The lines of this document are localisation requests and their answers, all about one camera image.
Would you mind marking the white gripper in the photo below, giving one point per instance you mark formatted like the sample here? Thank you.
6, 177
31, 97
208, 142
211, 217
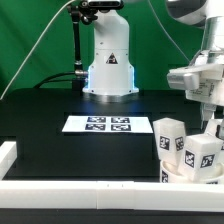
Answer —
210, 91

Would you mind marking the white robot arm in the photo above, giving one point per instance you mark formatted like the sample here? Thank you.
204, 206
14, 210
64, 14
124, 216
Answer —
111, 76

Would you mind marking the white marker sheet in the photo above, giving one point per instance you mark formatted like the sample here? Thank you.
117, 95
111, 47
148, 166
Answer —
107, 124

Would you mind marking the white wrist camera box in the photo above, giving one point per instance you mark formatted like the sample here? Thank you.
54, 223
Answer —
188, 78

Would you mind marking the black camera stand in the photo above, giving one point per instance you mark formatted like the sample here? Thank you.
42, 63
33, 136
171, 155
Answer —
85, 12

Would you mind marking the white front fence rail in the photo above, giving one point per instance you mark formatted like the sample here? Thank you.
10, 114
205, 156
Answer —
111, 195

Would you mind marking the white fence rail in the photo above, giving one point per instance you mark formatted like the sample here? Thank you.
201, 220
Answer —
111, 195
8, 155

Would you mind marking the white left fence rail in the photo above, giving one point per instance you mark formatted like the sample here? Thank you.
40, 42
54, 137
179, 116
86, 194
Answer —
8, 155

